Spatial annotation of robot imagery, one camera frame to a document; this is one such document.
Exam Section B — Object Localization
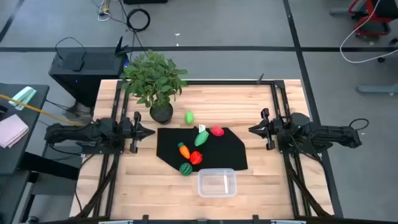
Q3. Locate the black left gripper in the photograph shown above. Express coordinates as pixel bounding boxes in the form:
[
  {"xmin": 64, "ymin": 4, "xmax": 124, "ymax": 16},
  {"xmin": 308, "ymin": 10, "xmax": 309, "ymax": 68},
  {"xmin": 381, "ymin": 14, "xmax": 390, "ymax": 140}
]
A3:
[{"xmin": 120, "ymin": 111, "xmax": 155, "ymax": 154}]

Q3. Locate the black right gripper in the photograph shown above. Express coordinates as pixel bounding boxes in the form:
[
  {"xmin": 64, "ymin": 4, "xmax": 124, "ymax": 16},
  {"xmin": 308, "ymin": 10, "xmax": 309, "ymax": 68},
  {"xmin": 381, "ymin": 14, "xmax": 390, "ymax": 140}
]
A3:
[{"xmin": 248, "ymin": 108, "xmax": 283, "ymax": 151}]

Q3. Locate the pink-red strawberry toy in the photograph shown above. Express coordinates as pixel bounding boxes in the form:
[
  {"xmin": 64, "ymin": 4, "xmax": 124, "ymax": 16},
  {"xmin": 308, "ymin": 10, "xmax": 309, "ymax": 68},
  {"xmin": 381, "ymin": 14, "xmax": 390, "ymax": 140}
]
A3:
[{"xmin": 210, "ymin": 125, "xmax": 225, "ymax": 138}]

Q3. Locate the orange carrot toy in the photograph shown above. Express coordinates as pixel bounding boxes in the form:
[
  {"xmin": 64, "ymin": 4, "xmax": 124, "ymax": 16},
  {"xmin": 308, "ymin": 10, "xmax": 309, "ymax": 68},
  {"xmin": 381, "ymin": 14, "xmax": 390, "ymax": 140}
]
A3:
[{"xmin": 177, "ymin": 142, "xmax": 191, "ymax": 160}]

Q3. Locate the green striped watermelon toy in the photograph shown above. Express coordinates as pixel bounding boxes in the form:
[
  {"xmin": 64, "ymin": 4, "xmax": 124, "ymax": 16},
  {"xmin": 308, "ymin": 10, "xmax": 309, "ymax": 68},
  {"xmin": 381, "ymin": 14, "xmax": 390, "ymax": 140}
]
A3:
[{"xmin": 179, "ymin": 162, "xmax": 193, "ymax": 177}]

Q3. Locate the green vegetable toy orange end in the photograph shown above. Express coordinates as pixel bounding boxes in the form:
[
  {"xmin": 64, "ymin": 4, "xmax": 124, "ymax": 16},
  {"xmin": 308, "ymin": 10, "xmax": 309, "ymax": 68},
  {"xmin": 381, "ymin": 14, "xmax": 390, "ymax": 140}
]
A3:
[{"xmin": 194, "ymin": 129, "xmax": 210, "ymax": 147}]

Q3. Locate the red tomato toy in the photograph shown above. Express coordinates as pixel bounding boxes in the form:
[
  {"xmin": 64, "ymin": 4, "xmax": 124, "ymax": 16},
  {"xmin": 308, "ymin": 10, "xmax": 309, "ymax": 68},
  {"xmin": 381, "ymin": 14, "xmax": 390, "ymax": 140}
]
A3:
[{"xmin": 190, "ymin": 151, "xmax": 203, "ymax": 166}]

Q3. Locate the clear plastic tupperware container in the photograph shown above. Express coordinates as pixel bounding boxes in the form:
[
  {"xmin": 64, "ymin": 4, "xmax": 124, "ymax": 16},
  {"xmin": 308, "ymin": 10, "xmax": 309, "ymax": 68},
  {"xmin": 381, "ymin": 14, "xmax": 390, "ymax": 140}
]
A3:
[{"xmin": 197, "ymin": 168, "xmax": 238, "ymax": 198}]

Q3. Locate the black cloth mat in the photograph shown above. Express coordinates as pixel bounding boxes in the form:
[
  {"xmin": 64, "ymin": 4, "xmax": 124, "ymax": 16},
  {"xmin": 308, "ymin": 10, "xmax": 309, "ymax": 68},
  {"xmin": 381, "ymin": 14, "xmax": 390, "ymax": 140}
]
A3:
[{"xmin": 156, "ymin": 126, "xmax": 249, "ymax": 172}]

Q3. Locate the potted green leafy plant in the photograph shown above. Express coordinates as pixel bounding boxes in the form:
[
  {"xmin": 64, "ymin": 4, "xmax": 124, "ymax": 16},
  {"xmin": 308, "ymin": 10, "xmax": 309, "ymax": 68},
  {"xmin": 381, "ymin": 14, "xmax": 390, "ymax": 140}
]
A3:
[{"xmin": 119, "ymin": 49, "xmax": 189, "ymax": 124}]

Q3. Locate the black computer tower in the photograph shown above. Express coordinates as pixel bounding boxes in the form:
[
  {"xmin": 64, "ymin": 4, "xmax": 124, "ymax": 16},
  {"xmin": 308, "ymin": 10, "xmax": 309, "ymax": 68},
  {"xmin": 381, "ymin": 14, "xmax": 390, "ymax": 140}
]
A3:
[{"xmin": 49, "ymin": 46, "xmax": 129, "ymax": 108}]

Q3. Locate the black wifi antenna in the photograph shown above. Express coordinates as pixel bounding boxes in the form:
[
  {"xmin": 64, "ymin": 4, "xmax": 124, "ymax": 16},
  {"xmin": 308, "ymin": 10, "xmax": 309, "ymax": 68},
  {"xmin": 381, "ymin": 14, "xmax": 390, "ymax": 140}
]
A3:
[{"xmin": 114, "ymin": 36, "xmax": 133, "ymax": 57}]

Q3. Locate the small black box on tower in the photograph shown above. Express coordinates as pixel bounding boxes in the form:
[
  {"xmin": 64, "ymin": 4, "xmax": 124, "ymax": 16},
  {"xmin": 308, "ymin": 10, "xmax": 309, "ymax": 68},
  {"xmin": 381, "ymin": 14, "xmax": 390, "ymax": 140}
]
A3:
[{"xmin": 70, "ymin": 58, "xmax": 85, "ymax": 72}]

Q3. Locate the grey metal furniture foot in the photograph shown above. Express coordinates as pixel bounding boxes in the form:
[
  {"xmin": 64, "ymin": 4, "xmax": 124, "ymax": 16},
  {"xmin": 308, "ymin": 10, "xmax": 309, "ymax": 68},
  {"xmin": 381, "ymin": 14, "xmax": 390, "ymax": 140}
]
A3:
[{"xmin": 356, "ymin": 83, "xmax": 398, "ymax": 95}]

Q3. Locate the mint green stapler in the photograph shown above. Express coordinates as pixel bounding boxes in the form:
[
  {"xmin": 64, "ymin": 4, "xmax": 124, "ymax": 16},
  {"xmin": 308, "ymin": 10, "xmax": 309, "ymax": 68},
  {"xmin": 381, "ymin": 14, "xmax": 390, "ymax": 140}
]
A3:
[{"xmin": 8, "ymin": 86, "xmax": 37, "ymax": 111}]

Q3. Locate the black side desk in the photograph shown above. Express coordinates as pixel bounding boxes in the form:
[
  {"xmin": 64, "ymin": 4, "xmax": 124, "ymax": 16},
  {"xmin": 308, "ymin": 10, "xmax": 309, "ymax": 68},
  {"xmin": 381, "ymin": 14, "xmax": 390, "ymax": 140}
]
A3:
[{"xmin": 0, "ymin": 83, "xmax": 81, "ymax": 224}]

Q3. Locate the pink folded cloth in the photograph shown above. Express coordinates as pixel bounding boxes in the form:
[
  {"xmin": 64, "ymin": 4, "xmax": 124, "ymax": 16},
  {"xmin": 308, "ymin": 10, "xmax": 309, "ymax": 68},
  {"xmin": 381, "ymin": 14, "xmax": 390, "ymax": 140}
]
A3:
[{"xmin": 0, "ymin": 113, "xmax": 30, "ymax": 149}]

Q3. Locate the red and black chair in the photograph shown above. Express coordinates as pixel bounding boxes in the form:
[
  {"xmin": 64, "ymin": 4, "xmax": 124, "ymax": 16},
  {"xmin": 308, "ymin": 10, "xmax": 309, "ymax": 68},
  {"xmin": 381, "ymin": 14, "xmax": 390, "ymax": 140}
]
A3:
[{"xmin": 348, "ymin": 0, "xmax": 398, "ymax": 40}]

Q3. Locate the black metal table frame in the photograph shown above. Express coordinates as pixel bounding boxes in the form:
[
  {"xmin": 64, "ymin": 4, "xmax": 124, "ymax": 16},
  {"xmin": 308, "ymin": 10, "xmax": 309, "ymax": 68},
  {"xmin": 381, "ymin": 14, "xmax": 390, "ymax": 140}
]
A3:
[{"xmin": 74, "ymin": 80, "xmax": 335, "ymax": 220}]

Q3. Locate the coiled black cable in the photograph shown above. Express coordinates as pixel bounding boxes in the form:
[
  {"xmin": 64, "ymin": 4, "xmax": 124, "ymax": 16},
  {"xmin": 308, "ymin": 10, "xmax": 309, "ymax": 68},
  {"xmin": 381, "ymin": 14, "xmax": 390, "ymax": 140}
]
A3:
[{"xmin": 126, "ymin": 8, "xmax": 151, "ymax": 32}]

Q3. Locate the white cable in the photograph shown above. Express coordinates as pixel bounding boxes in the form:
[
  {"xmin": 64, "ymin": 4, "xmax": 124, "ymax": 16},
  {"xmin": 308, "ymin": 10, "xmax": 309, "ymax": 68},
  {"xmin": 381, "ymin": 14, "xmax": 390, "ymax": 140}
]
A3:
[{"xmin": 340, "ymin": 0, "xmax": 398, "ymax": 64}]

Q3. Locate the yellow cable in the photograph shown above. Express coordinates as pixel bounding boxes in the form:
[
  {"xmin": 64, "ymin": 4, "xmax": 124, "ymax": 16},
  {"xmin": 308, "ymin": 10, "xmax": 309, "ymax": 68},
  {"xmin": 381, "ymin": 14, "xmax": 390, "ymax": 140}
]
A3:
[{"xmin": 0, "ymin": 94, "xmax": 85, "ymax": 127}]

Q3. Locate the tangled floor cable bundle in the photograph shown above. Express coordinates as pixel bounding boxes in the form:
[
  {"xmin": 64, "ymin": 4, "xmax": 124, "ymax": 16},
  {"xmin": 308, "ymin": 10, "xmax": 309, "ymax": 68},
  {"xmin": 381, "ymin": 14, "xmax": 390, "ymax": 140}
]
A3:
[{"xmin": 91, "ymin": 0, "xmax": 113, "ymax": 22}]

